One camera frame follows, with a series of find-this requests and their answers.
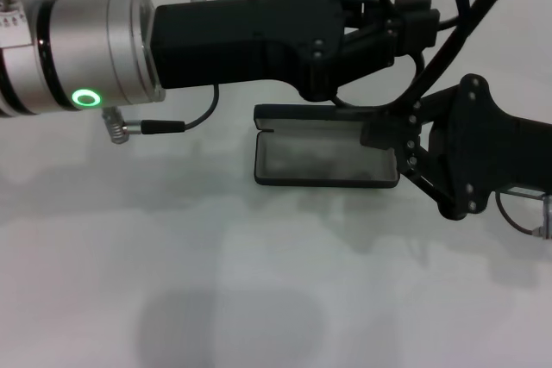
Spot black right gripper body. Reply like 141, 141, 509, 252
429, 74, 552, 221

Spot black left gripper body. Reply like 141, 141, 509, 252
148, 0, 347, 103

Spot black thin-frame glasses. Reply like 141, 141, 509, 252
327, 0, 524, 110

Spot black glasses case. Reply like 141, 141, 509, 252
252, 103, 400, 190

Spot right black cable silver plug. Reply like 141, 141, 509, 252
493, 190, 552, 240

